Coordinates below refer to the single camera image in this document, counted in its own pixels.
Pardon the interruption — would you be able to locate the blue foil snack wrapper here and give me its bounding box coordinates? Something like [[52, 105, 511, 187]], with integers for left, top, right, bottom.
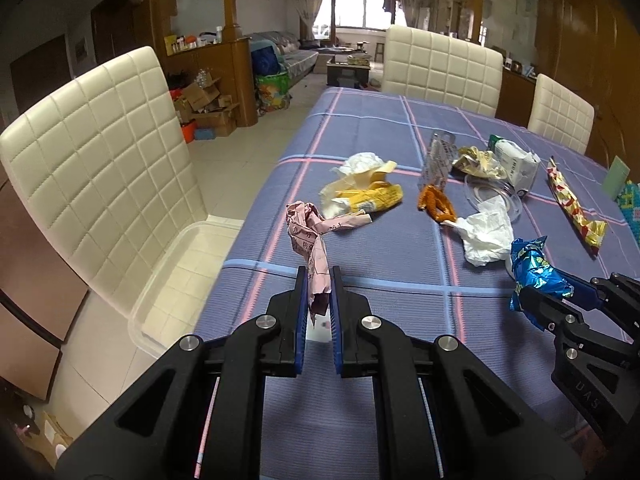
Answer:
[[509, 236, 575, 330]]

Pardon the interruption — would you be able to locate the pink paper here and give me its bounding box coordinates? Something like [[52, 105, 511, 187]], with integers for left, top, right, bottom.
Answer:
[[285, 200, 372, 321]]

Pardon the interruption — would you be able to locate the clear plastic cup stack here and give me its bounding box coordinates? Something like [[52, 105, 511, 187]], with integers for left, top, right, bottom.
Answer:
[[418, 130, 458, 191]]

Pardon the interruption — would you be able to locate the red yellow snack wrapper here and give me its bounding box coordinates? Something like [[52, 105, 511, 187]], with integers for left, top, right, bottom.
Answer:
[[546, 157, 606, 258]]

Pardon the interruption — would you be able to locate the teal patterned box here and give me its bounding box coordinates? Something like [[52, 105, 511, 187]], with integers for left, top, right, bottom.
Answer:
[[616, 181, 640, 245]]

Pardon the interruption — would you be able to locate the white crumpled tissue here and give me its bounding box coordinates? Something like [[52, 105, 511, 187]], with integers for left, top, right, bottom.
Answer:
[[442, 196, 514, 266]]

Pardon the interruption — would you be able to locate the clear plastic bin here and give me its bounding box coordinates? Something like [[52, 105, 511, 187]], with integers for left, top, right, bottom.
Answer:
[[128, 216, 243, 359]]

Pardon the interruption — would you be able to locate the green card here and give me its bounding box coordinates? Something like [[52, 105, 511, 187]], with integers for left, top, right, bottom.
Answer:
[[602, 156, 630, 200]]

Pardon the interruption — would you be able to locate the blue plaid tablecloth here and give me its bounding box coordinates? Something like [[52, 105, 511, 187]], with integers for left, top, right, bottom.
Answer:
[[196, 88, 639, 479]]

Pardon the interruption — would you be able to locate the yellow snack bag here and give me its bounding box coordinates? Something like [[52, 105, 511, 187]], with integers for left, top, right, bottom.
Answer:
[[320, 152, 404, 219]]

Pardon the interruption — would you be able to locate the orange candy wrapper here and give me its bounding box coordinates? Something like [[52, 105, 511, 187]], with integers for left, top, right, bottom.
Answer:
[[418, 184, 458, 223]]

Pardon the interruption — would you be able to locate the clear plastic lid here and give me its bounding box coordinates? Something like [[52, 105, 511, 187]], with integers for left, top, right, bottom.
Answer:
[[464, 174, 522, 223]]

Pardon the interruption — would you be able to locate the white milk carton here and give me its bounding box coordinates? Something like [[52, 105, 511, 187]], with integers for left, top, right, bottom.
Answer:
[[488, 134, 540, 197]]

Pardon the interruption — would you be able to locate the beige crumpled wrapper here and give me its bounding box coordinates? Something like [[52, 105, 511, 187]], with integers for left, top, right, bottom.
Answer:
[[452, 146, 506, 180]]

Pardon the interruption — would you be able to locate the cream chair right side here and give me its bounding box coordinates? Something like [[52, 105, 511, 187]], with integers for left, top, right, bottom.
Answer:
[[527, 74, 596, 155]]

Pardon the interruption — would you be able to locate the cream chair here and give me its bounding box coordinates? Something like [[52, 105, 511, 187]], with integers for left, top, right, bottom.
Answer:
[[1, 47, 210, 323], [527, 74, 596, 155]]

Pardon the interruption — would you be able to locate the colourful woven bag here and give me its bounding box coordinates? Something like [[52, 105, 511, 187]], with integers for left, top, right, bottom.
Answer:
[[255, 72, 291, 113]]

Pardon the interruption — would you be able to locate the cardboard boxes pile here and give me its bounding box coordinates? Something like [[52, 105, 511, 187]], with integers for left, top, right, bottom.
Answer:
[[169, 73, 239, 143]]

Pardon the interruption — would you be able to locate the cream chair left side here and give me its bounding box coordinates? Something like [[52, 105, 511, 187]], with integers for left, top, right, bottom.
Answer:
[[1, 47, 210, 323]]

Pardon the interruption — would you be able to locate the coffee table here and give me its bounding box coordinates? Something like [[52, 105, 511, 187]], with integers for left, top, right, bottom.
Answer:
[[326, 54, 371, 89]]

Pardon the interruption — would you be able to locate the brown refrigerator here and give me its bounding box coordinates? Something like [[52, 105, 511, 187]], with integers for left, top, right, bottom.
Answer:
[[1, 174, 88, 401]]

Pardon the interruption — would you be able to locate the wooden partition cabinet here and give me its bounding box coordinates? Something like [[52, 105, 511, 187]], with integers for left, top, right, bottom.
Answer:
[[160, 37, 258, 127]]

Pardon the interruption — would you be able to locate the grey sofa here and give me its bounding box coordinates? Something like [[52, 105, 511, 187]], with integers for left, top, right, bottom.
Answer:
[[250, 30, 319, 86]]

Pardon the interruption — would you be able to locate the cardboard box on floor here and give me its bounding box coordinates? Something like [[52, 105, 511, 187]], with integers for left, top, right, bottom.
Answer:
[[21, 410, 74, 468]]

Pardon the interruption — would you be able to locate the cream chair far end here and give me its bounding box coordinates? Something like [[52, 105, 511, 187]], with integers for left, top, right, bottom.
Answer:
[[381, 25, 503, 117]]

